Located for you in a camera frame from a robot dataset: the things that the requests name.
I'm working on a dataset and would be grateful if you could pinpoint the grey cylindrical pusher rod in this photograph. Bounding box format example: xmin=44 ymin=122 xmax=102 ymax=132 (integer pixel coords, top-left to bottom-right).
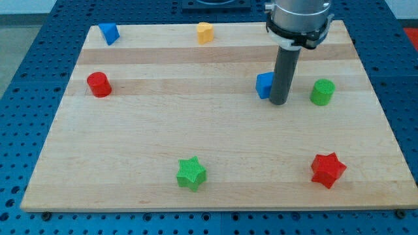
xmin=269 ymin=47 xmax=300 ymax=105

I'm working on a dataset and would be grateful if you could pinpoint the blue cube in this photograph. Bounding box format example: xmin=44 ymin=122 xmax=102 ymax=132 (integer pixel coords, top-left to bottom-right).
xmin=255 ymin=72 xmax=274 ymax=99

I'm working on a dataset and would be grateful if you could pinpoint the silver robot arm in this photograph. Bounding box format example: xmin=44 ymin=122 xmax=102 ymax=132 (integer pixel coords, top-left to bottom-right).
xmin=265 ymin=0 xmax=334 ymax=105

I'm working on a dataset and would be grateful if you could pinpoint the red star block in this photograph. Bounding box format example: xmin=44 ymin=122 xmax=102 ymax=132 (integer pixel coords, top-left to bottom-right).
xmin=311 ymin=153 xmax=347 ymax=189

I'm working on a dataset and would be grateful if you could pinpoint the green star block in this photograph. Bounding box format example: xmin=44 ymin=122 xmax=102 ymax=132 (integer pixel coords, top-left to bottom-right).
xmin=176 ymin=156 xmax=206 ymax=192

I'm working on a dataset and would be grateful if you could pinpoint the green cylinder block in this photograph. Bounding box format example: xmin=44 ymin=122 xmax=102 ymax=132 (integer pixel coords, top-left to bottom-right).
xmin=310 ymin=79 xmax=336 ymax=106

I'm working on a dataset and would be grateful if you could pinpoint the yellow heart block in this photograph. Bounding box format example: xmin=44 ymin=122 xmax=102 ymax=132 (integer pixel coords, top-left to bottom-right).
xmin=197 ymin=22 xmax=214 ymax=44

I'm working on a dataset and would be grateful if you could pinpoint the wooden board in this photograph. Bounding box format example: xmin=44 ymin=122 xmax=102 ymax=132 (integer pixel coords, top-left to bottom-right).
xmin=21 ymin=20 xmax=417 ymax=212

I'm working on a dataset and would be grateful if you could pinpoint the blue triangular block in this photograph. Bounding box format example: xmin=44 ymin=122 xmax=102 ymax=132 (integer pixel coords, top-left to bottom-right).
xmin=99 ymin=23 xmax=120 ymax=46

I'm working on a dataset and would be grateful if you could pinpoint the red cylinder block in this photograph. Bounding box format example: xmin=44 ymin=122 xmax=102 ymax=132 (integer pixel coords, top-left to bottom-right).
xmin=87 ymin=72 xmax=112 ymax=98

